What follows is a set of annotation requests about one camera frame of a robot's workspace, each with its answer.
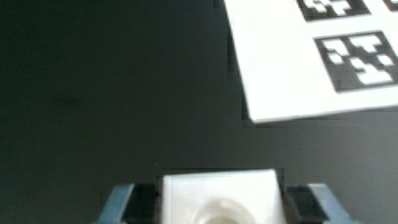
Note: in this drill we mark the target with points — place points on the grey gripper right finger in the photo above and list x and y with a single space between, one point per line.
313 206

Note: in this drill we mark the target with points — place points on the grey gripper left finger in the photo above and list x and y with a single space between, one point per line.
130 203

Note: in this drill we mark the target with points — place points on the small white tagged block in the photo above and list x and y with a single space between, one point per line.
222 198

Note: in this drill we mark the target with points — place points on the white sheet with tags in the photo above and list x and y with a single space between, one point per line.
316 55

